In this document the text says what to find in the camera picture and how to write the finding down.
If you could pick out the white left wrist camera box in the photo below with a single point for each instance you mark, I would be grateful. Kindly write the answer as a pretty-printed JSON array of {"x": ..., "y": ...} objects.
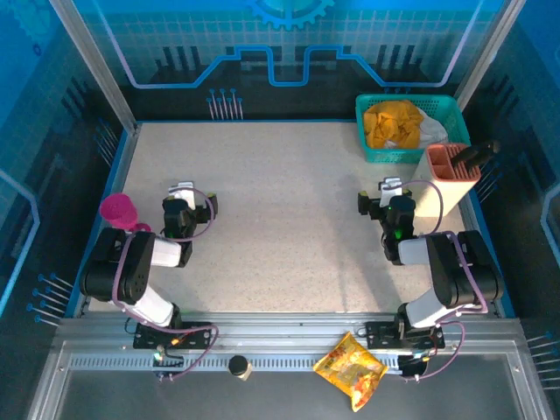
[{"x": 184, "y": 194}]

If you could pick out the jar with black lid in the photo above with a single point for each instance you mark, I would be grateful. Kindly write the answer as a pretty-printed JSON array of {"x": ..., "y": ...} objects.
[{"x": 238, "y": 365}]

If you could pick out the yellow snack bag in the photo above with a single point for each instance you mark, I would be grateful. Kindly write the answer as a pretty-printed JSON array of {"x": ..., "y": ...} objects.
[{"x": 350, "y": 372}]

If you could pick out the pink plastic goblet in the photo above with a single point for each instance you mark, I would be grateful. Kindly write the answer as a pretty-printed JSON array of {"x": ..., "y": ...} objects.
[{"x": 118, "y": 212}]

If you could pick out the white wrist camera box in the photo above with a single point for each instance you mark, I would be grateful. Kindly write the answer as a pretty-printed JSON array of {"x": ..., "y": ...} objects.
[
  {"x": 389, "y": 192},
  {"x": 184, "y": 194}
]

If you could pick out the yellow t-shirt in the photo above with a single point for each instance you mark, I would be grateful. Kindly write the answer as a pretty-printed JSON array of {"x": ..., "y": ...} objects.
[{"x": 389, "y": 127}]

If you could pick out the black controller board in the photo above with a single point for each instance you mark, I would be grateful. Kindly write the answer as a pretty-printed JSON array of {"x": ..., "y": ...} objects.
[
  {"x": 411, "y": 369},
  {"x": 168, "y": 369}
]

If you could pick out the white t-shirt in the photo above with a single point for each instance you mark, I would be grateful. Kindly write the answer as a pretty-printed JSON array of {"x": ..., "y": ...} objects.
[{"x": 431, "y": 129}]

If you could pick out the aluminium frame post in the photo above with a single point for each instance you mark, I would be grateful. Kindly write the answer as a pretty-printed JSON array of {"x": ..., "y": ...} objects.
[
  {"x": 96, "y": 65},
  {"x": 489, "y": 52}
]

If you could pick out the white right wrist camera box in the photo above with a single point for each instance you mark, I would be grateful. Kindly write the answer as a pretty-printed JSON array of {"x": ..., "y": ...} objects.
[{"x": 389, "y": 192}]

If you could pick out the teal plastic basket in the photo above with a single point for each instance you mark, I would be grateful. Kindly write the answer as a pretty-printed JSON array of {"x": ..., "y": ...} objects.
[{"x": 372, "y": 155}]

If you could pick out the cream holder with pink top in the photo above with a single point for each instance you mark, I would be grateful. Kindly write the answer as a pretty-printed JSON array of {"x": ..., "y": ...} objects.
[{"x": 437, "y": 192}]

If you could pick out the aluminium front rail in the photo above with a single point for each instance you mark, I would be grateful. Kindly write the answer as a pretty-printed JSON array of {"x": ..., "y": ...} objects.
[{"x": 284, "y": 328}]

